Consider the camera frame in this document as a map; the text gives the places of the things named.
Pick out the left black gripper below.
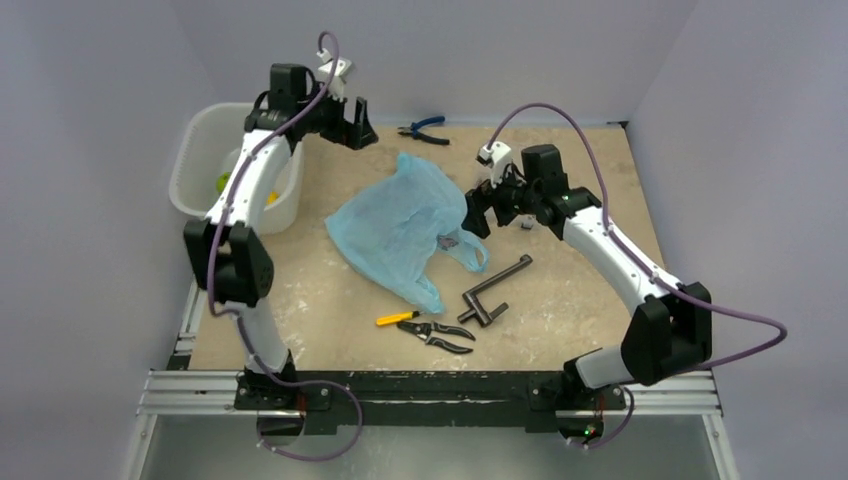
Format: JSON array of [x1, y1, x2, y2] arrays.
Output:
[[300, 82, 379, 151]]

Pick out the light blue plastic bag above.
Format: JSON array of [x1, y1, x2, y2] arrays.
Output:
[[325, 153, 489, 314]]

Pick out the white plastic basin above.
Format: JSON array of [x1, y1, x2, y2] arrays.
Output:
[[169, 102, 304, 235]]

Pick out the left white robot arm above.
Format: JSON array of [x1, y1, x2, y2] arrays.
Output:
[[183, 57, 378, 409]]

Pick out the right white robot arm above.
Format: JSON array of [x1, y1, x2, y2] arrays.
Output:
[[462, 142, 712, 407]]

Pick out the green fake apple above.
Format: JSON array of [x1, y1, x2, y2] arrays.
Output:
[[215, 172, 231, 195]]

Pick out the clear plastic screw box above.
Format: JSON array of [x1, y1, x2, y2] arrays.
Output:
[[520, 216, 535, 231]]

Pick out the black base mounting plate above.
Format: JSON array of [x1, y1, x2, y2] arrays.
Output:
[[234, 370, 626, 435]]

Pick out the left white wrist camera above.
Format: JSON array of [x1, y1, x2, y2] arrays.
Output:
[[315, 51, 355, 102]]

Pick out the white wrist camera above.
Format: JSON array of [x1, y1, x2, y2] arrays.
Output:
[[315, 51, 355, 102], [476, 141, 513, 188]]

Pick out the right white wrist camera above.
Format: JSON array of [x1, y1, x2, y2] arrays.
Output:
[[476, 141, 513, 188]]

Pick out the blue handled pliers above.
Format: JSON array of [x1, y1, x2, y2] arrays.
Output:
[[398, 116, 452, 147]]

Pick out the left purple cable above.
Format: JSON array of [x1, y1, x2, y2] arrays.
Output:
[[205, 30, 365, 463]]

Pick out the dark metal crank handle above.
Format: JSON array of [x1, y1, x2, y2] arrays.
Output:
[[457, 254, 535, 329]]

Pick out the black handled pliers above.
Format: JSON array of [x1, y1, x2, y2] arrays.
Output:
[[397, 321, 476, 355]]

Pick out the yellow handled screwdriver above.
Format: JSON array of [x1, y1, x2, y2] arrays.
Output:
[[375, 310, 421, 327]]

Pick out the aluminium extrusion rail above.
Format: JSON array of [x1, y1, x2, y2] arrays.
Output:
[[138, 287, 723, 416]]

